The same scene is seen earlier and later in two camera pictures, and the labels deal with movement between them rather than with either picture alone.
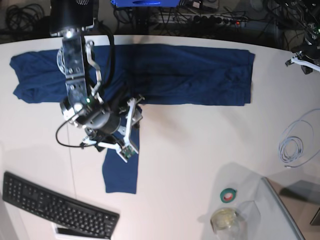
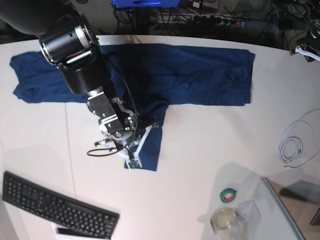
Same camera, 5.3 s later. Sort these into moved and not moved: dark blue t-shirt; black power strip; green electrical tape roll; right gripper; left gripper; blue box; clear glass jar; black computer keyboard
Moved: dark blue t-shirt; left gripper; right gripper
Not moved: black power strip; green electrical tape roll; clear glass jar; blue box; black computer keyboard
